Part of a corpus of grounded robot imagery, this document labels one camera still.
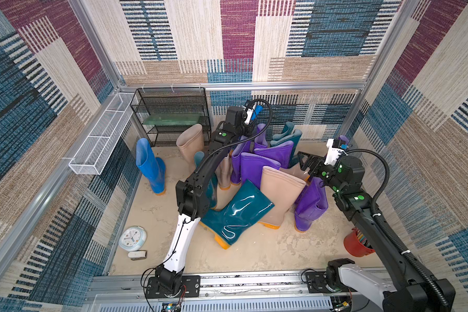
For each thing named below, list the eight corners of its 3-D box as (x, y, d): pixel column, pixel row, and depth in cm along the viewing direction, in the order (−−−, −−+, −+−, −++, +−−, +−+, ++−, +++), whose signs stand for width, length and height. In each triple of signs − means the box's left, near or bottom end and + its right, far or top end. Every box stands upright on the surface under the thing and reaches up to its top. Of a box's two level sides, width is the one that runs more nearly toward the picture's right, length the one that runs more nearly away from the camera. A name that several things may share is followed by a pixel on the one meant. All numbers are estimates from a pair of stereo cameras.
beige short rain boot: (259, 228, 89) (265, 200, 69) (257, 198, 99) (262, 166, 79) (293, 228, 89) (309, 200, 69) (287, 198, 98) (300, 166, 79)
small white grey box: (129, 260, 81) (126, 258, 79) (132, 252, 83) (129, 250, 81) (145, 260, 81) (142, 258, 79) (147, 252, 83) (145, 250, 81)
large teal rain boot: (226, 255, 81) (224, 245, 70) (205, 228, 88) (200, 214, 77) (270, 217, 91) (274, 202, 80) (248, 195, 98) (249, 179, 88)
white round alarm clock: (118, 251, 83) (115, 249, 81) (126, 227, 89) (124, 225, 87) (142, 251, 83) (140, 249, 81) (149, 227, 89) (147, 225, 87)
